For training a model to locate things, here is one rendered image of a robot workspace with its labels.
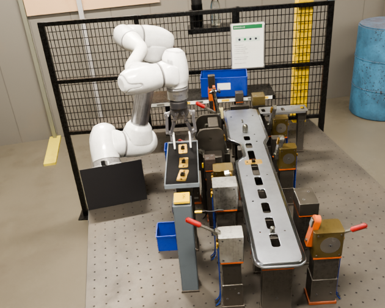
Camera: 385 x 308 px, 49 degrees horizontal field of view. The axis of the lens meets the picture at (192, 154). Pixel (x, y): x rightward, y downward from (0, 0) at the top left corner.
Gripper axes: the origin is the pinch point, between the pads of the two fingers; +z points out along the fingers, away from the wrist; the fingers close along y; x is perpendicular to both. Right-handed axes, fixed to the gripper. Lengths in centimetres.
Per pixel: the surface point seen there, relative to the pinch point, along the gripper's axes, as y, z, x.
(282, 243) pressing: 34, 20, -50
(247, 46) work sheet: 46, -10, 111
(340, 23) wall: 184, 29, 318
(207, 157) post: 10.8, 10.0, 0.6
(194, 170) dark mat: 4.4, 4.1, -19.1
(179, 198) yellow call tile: -2.2, 4.1, -38.8
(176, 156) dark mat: -2.8, 4.1, -6.5
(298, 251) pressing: 39, 20, -54
